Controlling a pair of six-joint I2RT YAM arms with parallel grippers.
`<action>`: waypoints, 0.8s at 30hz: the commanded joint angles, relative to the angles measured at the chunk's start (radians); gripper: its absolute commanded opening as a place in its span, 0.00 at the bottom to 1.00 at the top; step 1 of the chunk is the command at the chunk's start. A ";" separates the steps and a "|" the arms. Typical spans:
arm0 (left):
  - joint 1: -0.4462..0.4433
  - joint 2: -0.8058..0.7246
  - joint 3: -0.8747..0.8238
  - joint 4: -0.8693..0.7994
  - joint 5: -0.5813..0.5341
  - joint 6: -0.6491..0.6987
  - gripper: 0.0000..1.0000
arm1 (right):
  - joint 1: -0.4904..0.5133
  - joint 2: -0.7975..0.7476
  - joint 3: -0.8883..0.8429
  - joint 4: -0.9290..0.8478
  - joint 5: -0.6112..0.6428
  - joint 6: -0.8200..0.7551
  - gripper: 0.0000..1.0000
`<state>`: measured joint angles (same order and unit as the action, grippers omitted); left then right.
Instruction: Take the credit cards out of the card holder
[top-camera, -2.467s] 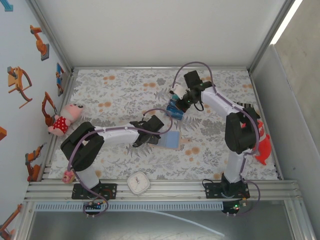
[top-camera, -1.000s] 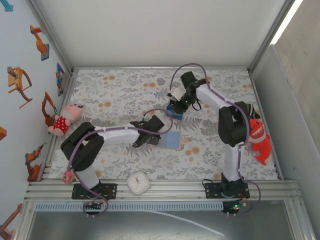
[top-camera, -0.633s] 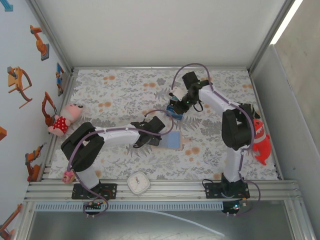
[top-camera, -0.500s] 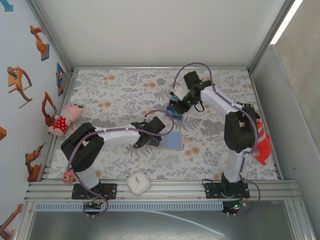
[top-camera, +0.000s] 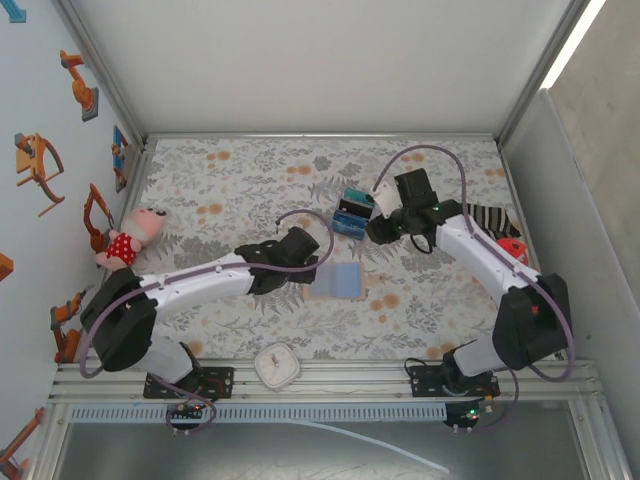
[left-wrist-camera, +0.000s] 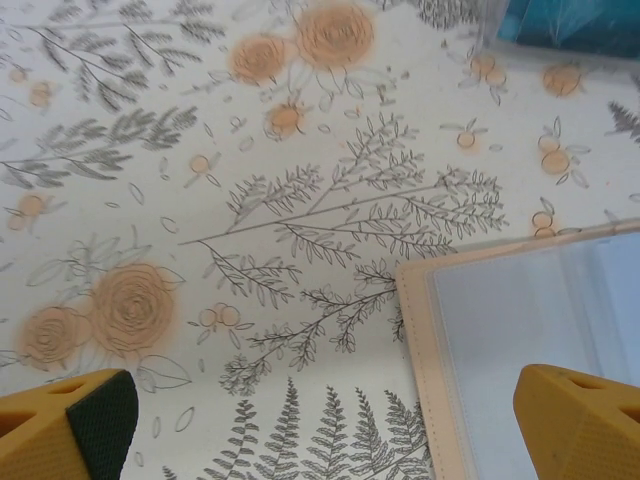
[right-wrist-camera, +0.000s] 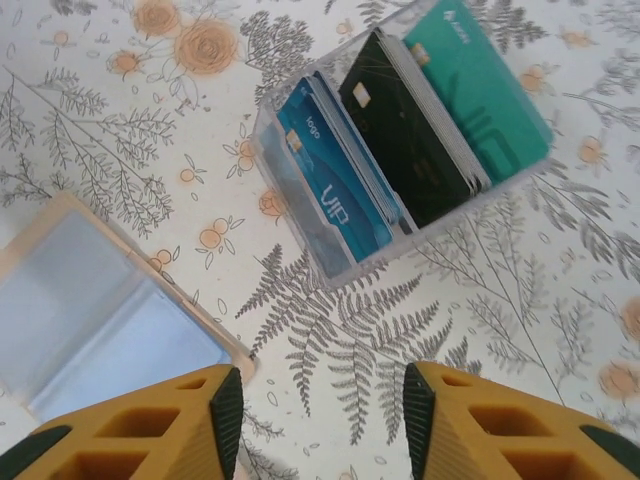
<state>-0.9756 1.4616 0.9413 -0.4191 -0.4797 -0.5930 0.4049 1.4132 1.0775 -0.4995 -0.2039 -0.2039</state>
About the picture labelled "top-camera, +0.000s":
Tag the small left circuit board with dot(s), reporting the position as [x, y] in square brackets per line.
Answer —
[186, 412]

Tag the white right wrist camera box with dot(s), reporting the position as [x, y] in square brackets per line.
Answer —
[384, 197]

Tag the teal blue small box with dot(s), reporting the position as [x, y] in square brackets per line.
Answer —
[350, 225]

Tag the orange wall sticker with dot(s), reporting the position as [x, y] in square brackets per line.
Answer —
[5, 267]

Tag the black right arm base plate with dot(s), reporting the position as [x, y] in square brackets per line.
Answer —
[422, 382]

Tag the white square timer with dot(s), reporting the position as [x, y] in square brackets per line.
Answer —
[277, 367]

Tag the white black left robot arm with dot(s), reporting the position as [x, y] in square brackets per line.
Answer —
[200, 282]

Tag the blue orange robot sticker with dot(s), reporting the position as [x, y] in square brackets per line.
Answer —
[120, 155]

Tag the black white striped sock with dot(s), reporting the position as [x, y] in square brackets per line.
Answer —
[495, 220]

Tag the orange grey robot sticker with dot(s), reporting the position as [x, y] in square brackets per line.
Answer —
[27, 160]

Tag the teal credit card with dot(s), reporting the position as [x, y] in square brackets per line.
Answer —
[361, 195]

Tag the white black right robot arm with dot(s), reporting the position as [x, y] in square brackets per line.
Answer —
[475, 250]

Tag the small circuit board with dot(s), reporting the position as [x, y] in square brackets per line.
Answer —
[186, 412]
[472, 414]

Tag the aluminium rear rail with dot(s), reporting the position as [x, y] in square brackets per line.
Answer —
[320, 135]

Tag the blue wall sticker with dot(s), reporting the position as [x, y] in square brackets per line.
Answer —
[17, 12]

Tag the black credit card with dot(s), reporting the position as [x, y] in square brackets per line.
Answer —
[354, 207]

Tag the aluminium frame post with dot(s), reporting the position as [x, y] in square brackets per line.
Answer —
[544, 65]
[98, 65]

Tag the pink plush doll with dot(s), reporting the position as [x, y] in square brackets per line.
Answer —
[122, 247]

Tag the aluminium front rail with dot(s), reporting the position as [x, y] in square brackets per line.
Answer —
[350, 380]

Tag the floral patterned table mat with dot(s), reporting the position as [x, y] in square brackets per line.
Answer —
[320, 330]

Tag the red plush monster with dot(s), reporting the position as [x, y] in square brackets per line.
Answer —
[515, 250]

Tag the bright light strip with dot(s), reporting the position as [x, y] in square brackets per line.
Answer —
[575, 40]

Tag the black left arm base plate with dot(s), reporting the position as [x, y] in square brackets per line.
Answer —
[227, 372]

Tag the beige blue card holder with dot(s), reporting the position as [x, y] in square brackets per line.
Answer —
[347, 282]

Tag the small right circuit board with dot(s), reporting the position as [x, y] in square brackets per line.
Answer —
[472, 414]

